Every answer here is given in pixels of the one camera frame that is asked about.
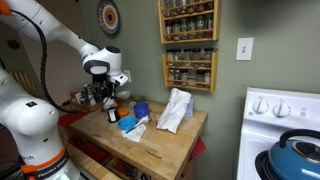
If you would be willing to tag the upper wooden spice rack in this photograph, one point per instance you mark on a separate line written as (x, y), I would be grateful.
(183, 21)

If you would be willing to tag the white wall outlet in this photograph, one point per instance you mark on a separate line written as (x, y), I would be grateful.
(128, 74)

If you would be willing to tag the orange plastic cup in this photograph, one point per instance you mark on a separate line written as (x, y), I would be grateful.
(123, 112)

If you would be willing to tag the dark blue plastic cup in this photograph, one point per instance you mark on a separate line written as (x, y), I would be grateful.
(141, 109)

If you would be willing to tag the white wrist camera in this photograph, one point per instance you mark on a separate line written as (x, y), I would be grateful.
(120, 79)

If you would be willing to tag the white bowl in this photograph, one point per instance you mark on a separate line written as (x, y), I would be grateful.
(124, 95)

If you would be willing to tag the blue kettle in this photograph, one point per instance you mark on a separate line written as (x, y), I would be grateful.
(290, 159)

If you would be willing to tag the light blue plastic bowl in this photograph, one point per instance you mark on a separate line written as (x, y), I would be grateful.
(127, 123)

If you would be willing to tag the decorative wall plate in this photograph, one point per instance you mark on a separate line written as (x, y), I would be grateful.
(108, 17)

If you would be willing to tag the red cloth under table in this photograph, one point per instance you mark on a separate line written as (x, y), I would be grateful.
(198, 149)

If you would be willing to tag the small white cloth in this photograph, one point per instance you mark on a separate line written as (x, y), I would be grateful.
(137, 132)

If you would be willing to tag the lower wooden spice rack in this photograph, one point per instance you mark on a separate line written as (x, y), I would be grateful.
(190, 68)

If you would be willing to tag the wooden butcher block table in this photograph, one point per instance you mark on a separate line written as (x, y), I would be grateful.
(161, 154)

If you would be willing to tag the white kitchen stove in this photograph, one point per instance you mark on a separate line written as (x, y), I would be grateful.
(267, 115)

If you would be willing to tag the wooden spice rack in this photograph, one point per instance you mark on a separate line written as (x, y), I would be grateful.
(183, 21)
(190, 68)

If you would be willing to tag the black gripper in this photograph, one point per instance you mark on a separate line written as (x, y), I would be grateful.
(101, 88)

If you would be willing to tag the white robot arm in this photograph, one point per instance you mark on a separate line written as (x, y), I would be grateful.
(33, 121)

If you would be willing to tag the white crumpled cloth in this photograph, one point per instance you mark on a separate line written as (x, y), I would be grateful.
(180, 106)

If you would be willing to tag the black filter holder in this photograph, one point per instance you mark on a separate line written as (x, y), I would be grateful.
(113, 109)

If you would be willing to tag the white light switch plate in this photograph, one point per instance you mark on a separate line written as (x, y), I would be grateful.
(244, 49)

